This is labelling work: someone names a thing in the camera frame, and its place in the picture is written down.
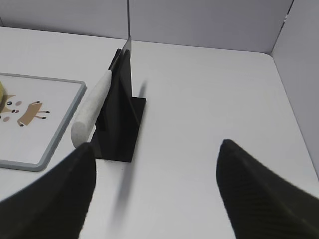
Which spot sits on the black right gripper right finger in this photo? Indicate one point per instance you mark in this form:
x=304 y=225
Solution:
x=259 y=203

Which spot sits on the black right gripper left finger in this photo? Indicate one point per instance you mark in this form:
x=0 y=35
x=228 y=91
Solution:
x=55 y=206

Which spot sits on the knife with speckled white handle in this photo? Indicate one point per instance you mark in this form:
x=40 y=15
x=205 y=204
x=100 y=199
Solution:
x=91 y=107

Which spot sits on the yellow plastic banana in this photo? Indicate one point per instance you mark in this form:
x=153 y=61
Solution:
x=2 y=98

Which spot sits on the black knife stand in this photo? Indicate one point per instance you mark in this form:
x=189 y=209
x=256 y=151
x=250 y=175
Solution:
x=118 y=123

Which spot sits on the white grey-rimmed deer cutting board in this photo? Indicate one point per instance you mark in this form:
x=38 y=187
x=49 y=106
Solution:
x=34 y=114

